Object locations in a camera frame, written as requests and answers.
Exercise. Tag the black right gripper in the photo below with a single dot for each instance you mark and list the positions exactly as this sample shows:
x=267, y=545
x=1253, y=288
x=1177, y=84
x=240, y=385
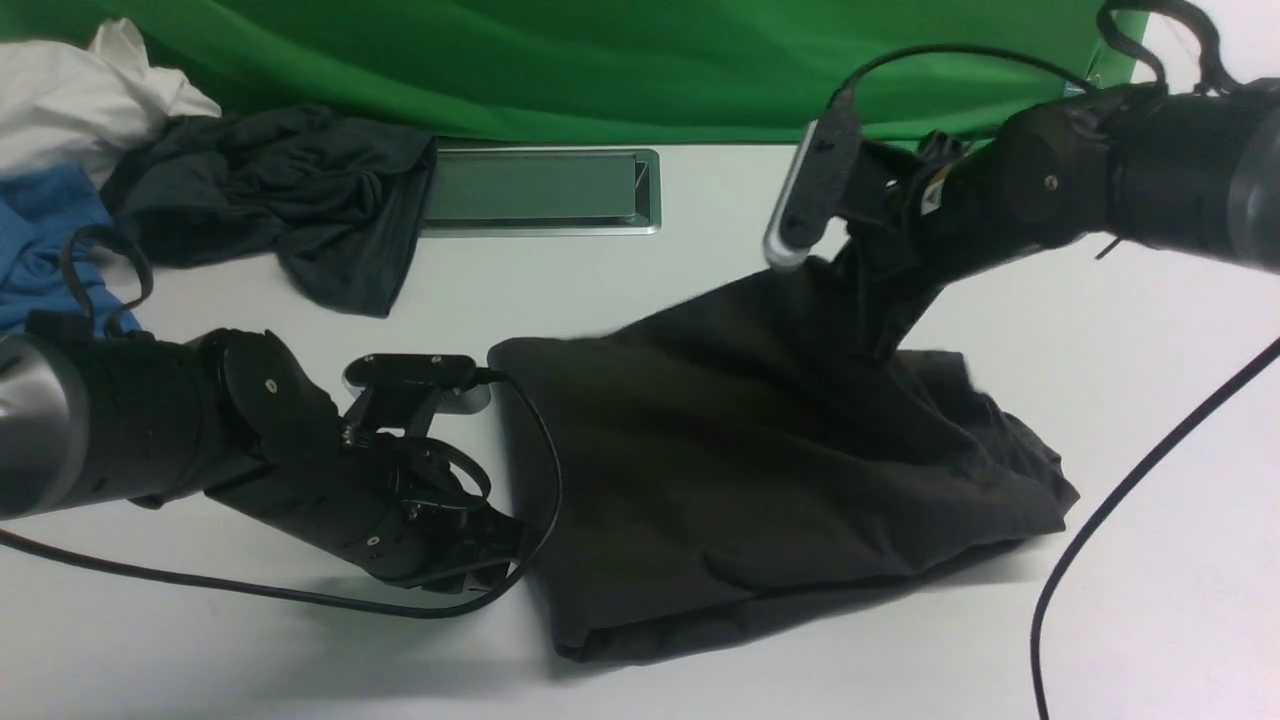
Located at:
x=916, y=224

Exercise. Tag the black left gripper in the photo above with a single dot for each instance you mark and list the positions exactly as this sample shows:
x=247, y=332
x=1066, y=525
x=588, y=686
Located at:
x=412, y=512

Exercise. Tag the dark gray long-sleeve top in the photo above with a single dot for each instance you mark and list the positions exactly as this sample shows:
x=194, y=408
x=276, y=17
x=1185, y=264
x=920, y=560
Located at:
x=731, y=470

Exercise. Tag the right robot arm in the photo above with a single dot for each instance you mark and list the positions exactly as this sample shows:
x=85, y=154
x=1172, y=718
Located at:
x=1185, y=163

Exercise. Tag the dark teal crumpled garment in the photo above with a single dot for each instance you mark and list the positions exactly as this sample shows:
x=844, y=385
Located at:
x=339, y=200

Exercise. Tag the green backdrop cloth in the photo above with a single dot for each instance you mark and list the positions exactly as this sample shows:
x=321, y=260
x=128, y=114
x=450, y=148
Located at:
x=566, y=71

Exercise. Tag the blue crumpled garment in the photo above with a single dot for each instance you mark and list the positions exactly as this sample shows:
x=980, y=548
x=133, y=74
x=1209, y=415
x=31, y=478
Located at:
x=44, y=212

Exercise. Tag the white crumpled garment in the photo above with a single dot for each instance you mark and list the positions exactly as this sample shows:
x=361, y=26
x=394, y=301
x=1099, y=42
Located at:
x=91, y=105

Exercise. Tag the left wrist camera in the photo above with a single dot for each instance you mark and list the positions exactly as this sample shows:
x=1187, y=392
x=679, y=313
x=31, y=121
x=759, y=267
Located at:
x=406, y=391

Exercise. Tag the metal table cable tray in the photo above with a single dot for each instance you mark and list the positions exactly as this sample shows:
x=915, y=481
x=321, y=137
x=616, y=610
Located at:
x=517, y=192

